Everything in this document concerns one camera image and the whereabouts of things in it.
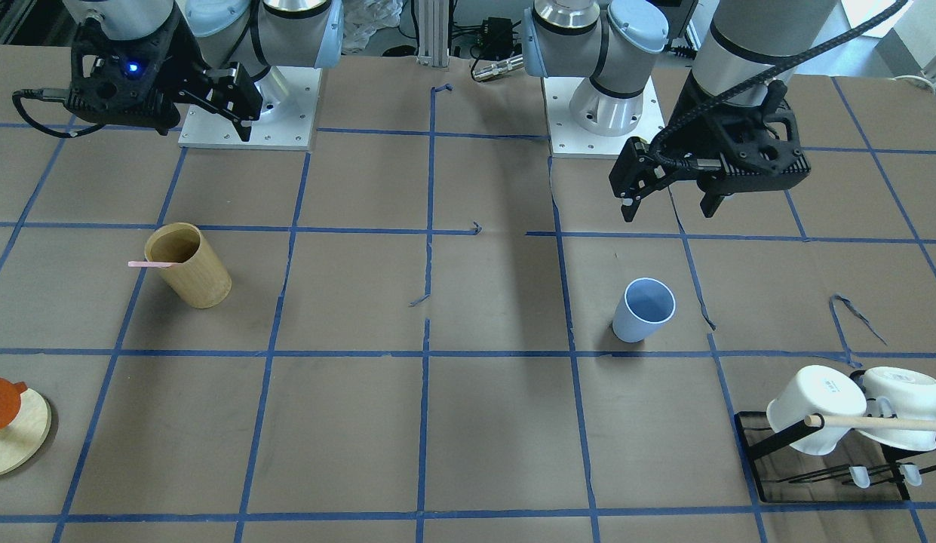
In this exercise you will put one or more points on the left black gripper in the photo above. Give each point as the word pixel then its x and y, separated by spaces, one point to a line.
pixel 691 111

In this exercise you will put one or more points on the bamboo cylinder holder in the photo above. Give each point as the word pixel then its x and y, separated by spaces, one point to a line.
pixel 195 271

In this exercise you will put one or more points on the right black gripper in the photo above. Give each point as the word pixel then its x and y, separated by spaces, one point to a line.
pixel 185 59

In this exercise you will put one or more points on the black wire cup rack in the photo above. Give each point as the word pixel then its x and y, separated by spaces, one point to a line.
pixel 801 464

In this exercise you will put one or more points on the wooden rack handle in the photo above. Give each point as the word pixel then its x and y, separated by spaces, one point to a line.
pixel 854 422

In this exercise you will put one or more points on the white mug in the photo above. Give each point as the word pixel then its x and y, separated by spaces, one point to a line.
pixel 902 393
pixel 815 390

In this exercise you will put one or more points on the white mug far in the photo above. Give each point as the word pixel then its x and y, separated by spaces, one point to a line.
pixel 902 393

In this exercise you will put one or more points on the orange mug on stand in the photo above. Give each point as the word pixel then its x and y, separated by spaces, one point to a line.
pixel 10 400

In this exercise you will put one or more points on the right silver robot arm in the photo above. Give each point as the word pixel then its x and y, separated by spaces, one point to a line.
pixel 284 45

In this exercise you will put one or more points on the white mug near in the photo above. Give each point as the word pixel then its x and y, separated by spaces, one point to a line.
pixel 815 390

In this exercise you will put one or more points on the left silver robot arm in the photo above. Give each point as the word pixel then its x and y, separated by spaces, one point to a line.
pixel 615 46

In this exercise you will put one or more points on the wooden mug tree stand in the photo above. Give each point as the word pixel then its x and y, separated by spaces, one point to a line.
pixel 26 434

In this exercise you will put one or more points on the light blue plastic cup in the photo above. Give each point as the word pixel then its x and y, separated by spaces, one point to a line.
pixel 645 306

